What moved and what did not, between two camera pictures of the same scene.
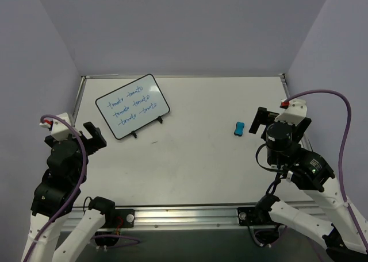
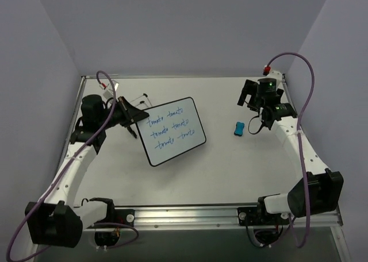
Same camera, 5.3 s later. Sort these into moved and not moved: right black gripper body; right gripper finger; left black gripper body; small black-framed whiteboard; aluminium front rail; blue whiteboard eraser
Moved: small black-framed whiteboard; left black gripper body; right gripper finger; right black gripper body
Not moved: aluminium front rail; blue whiteboard eraser
